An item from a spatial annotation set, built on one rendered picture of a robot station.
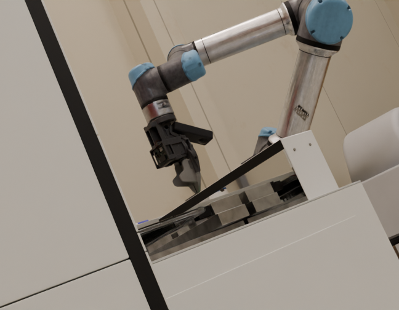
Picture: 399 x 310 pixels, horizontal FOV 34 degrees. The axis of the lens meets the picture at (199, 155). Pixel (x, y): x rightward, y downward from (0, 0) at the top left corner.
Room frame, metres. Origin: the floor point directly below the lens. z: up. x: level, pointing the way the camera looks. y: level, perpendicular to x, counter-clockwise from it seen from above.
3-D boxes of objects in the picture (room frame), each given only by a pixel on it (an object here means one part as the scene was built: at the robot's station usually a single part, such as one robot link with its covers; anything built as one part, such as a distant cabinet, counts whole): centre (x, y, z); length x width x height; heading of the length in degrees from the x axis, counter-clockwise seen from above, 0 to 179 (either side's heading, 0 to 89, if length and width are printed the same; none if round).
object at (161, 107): (1.65, 0.05, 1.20); 0.08 x 0.08 x 0.05
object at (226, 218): (1.56, 0.09, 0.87); 0.36 x 0.08 x 0.03; 37
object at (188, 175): (1.63, 0.05, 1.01); 0.06 x 0.03 x 0.09; 127
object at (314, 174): (1.56, -0.03, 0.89); 0.55 x 0.09 x 0.14; 37
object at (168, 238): (1.70, 0.19, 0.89); 0.08 x 0.03 x 0.03; 127
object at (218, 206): (1.44, 0.00, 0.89); 0.08 x 0.03 x 0.03; 127
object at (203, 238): (1.33, 0.17, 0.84); 0.50 x 0.02 x 0.03; 127
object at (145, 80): (1.65, 0.05, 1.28); 0.09 x 0.08 x 0.11; 83
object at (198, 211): (1.25, 0.18, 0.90); 0.37 x 0.01 x 0.01; 127
